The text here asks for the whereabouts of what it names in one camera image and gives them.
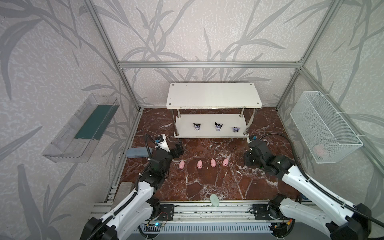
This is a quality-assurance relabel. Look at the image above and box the clear plastic wall bin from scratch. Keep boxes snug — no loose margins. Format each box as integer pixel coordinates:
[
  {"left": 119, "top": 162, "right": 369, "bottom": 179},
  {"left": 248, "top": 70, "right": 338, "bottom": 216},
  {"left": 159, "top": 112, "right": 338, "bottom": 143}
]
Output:
[{"left": 42, "top": 94, "right": 120, "bottom": 163}]

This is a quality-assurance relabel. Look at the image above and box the pink toy in basket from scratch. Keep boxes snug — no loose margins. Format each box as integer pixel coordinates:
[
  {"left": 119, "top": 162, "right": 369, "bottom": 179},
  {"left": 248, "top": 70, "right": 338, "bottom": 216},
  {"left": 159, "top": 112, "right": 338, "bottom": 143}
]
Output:
[{"left": 314, "top": 144, "right": 329, "bottom": 157}]

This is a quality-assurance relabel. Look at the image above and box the pink pig toy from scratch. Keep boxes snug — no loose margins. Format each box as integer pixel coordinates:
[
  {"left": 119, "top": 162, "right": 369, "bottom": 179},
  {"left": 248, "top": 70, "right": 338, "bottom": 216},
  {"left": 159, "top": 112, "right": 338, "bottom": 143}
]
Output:
[
  {"left": 197, "top": 160, "right": 203, "bottom": 169},
  {"left": 179, "top": 161, "right": 185, "bottom": 170},
  {"left": 210, "top": 159, "right": 217, "bottom": 168},
  {"left": 222, "top": 159, "right": 229, "bottom": 167}
]

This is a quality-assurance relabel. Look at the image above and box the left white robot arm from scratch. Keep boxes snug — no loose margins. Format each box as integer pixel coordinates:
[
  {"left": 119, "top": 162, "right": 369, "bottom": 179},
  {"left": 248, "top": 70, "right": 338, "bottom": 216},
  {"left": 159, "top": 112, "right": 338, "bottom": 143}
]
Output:
[{"left": 80, "top": 142, "right": 184, "bottom": 240}]

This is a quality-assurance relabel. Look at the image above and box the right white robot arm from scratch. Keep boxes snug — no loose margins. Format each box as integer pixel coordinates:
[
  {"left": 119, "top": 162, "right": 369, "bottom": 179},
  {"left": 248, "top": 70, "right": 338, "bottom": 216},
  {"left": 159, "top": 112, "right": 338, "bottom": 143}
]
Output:
[{"left": 245, "top": 139, "right": 372, "bottom": 240}]

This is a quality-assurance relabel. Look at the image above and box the white two-tier shelf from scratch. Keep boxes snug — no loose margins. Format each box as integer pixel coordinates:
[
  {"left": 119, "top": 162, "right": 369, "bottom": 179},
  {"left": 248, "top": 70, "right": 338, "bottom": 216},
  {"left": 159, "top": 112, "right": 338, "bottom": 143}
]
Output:
[{"left": 166, "top": 83, "right": 263, "bottom": 139}]

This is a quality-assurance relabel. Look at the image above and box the dark cartoon figure toy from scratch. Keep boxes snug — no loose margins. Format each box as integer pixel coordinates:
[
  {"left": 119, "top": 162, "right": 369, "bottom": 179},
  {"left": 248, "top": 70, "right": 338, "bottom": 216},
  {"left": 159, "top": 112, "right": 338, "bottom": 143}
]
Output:
[
  {"left": 215, "top": 122, "right": 223, "bottom": 132},
  {"left": 193, "top": 123, "right": 201, "bottom": 131}
]

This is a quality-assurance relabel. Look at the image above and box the pale green oval object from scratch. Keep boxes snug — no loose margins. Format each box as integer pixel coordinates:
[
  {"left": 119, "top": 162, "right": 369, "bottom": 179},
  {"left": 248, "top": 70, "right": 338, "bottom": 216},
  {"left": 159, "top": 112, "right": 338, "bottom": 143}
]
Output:
[{"left": 210, "top": 194, "right": 220, "bottom": 207}]

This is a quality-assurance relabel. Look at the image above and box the white wire mesh basket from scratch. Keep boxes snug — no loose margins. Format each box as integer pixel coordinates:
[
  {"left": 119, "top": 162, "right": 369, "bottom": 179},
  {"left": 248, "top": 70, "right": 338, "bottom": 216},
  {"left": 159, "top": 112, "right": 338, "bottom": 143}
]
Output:
[{"left": 290, "top": 91, "right": 364, "bottom": 164}]

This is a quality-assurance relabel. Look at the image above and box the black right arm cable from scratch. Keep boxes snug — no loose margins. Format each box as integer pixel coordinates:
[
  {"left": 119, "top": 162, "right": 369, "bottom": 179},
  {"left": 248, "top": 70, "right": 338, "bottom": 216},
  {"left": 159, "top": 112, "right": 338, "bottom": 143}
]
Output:
[{"left": 257, "top": 132, "right": 384, "bottom": 229}]

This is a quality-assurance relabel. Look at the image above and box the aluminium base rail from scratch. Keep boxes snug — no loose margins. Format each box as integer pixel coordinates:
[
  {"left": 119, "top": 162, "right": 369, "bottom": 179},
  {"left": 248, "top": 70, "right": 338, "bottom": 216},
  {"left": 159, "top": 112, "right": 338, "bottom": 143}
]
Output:
[{"left": 86, "top": 200, "right": 338, "bottom": 224}]

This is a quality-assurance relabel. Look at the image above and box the blue fabric glasses case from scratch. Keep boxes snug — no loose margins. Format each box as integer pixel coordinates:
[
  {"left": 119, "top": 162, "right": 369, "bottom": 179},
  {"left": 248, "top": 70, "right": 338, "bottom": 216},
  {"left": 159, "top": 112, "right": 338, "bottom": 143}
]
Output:
[{"left": 126, "top": 147, "right": 150, "bottom": 158}]

